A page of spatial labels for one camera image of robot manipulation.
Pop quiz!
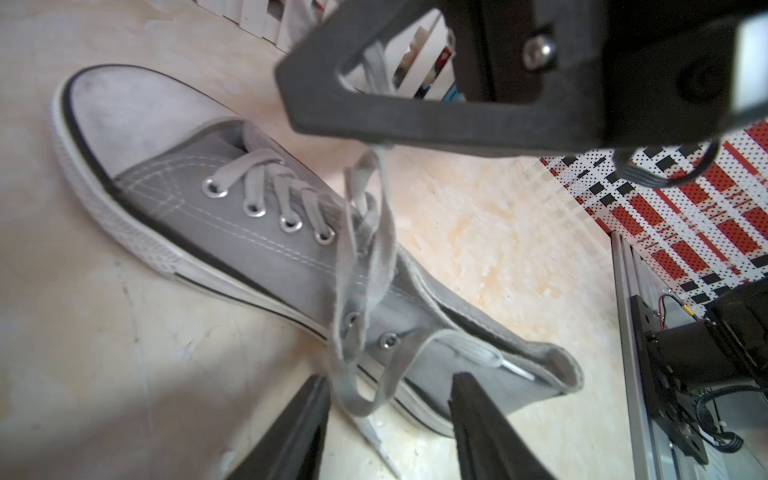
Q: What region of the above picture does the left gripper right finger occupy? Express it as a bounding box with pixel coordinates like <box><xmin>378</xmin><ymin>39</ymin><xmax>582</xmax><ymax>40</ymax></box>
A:
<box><xmin>449</xmin><ymin>372</ymin><xmax>555</xmax><ymax>480</ymax></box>

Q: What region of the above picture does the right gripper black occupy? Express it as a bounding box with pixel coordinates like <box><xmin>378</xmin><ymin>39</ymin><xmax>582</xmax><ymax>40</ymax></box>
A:
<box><xmin>443</xmin><ymin>0</ymin><xmax>768</xmax><ymax>151</ymax></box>

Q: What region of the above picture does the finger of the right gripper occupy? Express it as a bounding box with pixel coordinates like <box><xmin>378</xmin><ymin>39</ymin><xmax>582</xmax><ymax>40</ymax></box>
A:
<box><xmin>275</xmin><ymin>1</ymin><xmax>606</xmax><ymax>158</ymax></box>

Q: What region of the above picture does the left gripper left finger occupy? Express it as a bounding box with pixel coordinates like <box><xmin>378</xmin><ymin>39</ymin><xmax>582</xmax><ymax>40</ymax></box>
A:
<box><xmin>227</xmin><ymin>375</ymin><xmax>331</xmax><ymax>480</ymax></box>

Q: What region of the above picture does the grey shoelace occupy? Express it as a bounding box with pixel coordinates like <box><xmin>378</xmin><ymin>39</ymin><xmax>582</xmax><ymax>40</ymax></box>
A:
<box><xmin>200</xmin><ymin>41</ymin><xmax>538</xmax><ymax>478</ymax></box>

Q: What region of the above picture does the grey canvas sneaker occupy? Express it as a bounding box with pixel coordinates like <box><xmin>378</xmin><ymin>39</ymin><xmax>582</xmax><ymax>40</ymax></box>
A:
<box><xmin>51</xmin><ymin>64</ymin><xmax>584</xmax><ymax>436</ymax></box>

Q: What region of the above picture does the white blue toy crib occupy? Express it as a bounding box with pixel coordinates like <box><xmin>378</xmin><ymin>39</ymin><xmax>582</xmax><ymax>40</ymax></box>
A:
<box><xmin>191</xmin><ymin>0</ymin><xmax>469</xmax><ymax>103</ymax></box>

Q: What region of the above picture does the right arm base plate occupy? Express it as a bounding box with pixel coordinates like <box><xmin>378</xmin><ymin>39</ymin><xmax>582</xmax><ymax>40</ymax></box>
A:
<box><xmin>629</xmin><ymin>295</ymin><xmax>709</xmax><ymax>466</ymax></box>

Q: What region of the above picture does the aluminium front rail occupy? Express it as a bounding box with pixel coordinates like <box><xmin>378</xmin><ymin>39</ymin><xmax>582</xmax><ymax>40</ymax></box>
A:
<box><xmin>610</xmin><ymin>232</ymin><xmax>767</xmax><ymax>479</ymax></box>

